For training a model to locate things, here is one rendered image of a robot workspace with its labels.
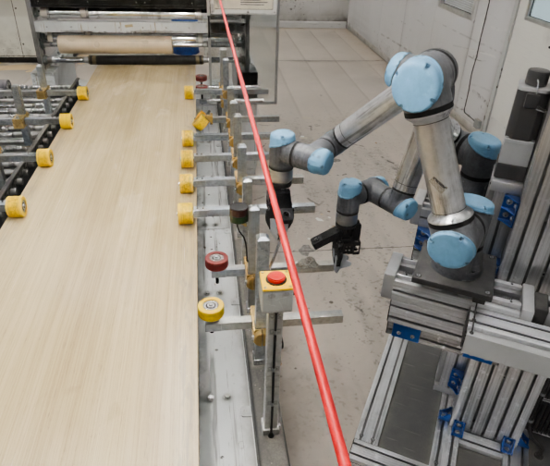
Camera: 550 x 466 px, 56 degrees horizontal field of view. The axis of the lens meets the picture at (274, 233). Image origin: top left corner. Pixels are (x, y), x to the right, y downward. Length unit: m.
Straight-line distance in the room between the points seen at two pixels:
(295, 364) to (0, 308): 1.46
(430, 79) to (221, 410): 1.11
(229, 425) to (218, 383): 0.17
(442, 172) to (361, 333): 1.69
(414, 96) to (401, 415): 1.40
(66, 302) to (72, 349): 0.21
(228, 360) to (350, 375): 0.97
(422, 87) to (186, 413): 0.94
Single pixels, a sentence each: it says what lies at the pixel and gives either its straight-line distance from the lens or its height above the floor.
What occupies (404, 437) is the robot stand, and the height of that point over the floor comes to 0.21.
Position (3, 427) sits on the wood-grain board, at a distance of 1.41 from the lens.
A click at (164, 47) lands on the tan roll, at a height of 1.04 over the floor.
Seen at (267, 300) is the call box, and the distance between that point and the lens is 1.16.
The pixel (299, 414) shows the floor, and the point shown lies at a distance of 2.48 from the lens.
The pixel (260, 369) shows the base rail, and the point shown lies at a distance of 1.68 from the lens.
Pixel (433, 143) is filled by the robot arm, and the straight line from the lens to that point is 1.31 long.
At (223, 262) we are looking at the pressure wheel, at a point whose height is 0.91.
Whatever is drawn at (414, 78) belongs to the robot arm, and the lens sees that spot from 1.26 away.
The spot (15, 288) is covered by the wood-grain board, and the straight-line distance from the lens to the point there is 1.81.
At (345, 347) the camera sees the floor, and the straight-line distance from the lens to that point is 2.79.
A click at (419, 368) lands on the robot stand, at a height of 0.21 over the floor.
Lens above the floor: 1.93
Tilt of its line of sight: 32 degrees down
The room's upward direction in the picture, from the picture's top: 2 degrees clockwise
